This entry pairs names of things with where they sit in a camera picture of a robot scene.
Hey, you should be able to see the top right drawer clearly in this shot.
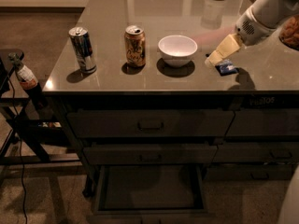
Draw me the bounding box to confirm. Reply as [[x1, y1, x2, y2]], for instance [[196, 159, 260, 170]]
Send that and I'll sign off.
[[227, 109, 299, 137]]

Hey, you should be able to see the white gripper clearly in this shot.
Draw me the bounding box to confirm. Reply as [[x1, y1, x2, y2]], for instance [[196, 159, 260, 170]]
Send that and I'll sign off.
[[205, 7, 274, 67]]

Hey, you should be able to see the blue rxbar blueberry bar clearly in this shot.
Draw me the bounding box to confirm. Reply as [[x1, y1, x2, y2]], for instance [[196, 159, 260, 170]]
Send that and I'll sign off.
[[215, 59, 239, 76]]

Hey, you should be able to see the black cable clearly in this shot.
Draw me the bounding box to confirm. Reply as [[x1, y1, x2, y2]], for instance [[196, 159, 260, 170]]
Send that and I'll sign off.
[[6, 66, 30, 224]]

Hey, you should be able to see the orange soda can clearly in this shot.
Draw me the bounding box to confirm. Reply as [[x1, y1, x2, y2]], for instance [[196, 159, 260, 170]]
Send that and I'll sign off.
[[124, 25, 146, 67]]

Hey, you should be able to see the dark soda bottle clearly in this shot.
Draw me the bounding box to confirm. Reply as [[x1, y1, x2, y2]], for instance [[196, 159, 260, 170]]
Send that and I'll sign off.
[[8, 52, 48, 110]]

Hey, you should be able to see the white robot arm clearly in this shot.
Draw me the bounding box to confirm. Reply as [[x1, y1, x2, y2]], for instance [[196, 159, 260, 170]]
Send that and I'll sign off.
[[205, 0, 299, 67]]

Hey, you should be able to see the top left drawer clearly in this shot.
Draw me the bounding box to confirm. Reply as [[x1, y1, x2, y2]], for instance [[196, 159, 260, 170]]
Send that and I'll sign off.
[[67, 109, 234, 138]]

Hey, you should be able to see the blue silver energy drink can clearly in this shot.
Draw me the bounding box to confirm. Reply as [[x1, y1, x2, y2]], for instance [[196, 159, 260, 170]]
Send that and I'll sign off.
[[69, 27, 96, 74]]

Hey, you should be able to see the white bowl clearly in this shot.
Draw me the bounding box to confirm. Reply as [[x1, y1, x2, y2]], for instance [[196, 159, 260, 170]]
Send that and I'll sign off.
[[158, 35, 198, 68]]

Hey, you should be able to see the middle left drawer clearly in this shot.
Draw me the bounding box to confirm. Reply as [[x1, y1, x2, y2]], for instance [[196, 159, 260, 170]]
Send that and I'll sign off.
[[83, 144, 217, 165]]

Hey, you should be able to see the middle right drawer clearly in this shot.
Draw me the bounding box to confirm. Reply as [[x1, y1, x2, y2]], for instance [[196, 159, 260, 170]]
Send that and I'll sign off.
[[213, 142, 299, 163]]

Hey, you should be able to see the open bottom drawer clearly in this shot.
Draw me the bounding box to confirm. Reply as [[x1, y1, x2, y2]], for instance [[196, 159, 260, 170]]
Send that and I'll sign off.
[[87, 164, 215, 224]]

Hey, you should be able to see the black side table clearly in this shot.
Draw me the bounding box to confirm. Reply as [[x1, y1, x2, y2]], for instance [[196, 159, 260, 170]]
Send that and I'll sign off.
[[0, 49, 83, 185]]

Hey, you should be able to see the bottom right drawer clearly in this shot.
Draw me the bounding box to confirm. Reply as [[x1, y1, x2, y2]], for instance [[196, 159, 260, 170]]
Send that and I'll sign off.
[[205, 165, 292, 181]]

